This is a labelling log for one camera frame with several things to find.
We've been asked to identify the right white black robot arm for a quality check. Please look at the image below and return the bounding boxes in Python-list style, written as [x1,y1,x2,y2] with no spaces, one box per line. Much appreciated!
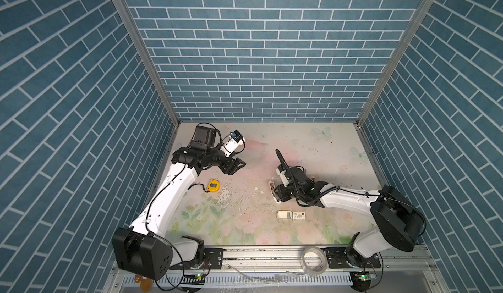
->
[268,165,427,267]

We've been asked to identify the yellow tape measure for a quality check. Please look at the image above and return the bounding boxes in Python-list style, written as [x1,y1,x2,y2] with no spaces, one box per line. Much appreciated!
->
[206,179,220,193]

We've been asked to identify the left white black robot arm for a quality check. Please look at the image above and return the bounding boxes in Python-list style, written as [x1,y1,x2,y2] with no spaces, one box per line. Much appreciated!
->
[111,148,246,281]

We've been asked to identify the white staple box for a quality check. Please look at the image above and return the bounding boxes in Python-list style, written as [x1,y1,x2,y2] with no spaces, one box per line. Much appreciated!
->
[276,210,292,220]

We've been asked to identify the plush panda toy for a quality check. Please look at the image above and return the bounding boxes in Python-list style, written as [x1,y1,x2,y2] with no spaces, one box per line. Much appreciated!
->
[134,275,153,293]

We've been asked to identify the clear tape roll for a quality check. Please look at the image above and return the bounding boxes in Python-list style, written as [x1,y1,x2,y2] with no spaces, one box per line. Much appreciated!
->
[301,246,328,277]

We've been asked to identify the pink stapler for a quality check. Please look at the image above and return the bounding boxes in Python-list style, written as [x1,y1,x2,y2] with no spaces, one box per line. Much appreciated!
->
[269,181,282,203]

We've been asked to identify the white staple box sleeve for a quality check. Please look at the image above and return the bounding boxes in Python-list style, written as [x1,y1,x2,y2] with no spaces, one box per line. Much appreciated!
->
[292,212,307,220]

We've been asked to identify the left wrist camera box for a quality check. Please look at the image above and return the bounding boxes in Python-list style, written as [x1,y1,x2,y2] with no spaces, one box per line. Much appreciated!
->
[220,130,246,157]

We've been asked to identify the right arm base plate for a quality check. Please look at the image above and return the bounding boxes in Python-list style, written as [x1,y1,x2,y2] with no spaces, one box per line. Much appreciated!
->
[322,246,382,269]

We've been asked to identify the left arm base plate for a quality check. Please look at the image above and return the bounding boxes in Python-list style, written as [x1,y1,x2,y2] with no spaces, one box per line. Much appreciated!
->
[170,248,225,270]

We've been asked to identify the white slotted cable duct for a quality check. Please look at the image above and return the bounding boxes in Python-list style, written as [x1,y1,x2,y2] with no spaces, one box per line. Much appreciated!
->
[121,273,354,288]

